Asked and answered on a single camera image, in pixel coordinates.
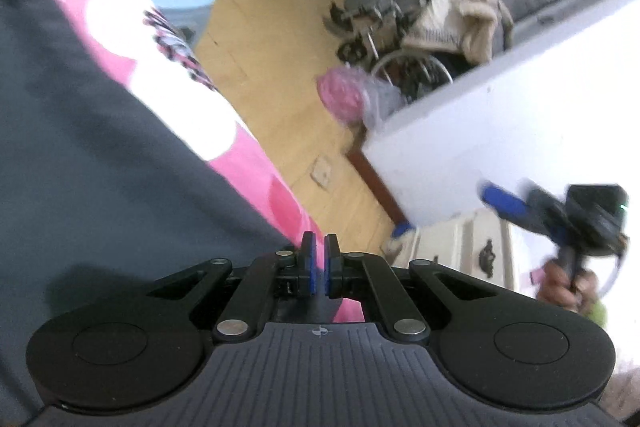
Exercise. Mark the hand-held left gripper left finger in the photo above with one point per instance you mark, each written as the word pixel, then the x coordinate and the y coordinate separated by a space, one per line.
pixel 311 264

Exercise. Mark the cream knit blanket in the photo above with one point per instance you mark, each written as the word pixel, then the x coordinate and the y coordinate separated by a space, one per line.
pixel 465 22

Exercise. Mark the dark grey pants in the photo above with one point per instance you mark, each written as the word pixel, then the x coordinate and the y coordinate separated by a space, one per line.
pixel 100 167

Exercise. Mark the cream nightstand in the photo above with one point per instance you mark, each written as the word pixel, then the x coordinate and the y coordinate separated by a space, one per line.
pixel 450 247

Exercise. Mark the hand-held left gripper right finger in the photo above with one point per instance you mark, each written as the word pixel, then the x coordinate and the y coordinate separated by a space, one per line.
pixel 328 264

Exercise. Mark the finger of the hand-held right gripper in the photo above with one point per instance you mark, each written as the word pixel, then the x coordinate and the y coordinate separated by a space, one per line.
pixel 505 202

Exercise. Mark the clear plastic bag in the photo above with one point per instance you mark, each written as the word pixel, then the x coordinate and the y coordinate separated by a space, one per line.
pixel 382 104

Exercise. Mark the wheelchair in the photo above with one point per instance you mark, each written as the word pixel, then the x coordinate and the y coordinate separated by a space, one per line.
pixel 380 22

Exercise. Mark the pink plastic bag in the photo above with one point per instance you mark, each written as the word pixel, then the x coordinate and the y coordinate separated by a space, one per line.
pixel 342 94

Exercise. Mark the person's right hand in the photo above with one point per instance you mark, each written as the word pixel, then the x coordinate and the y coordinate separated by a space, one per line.
pixel 555 287

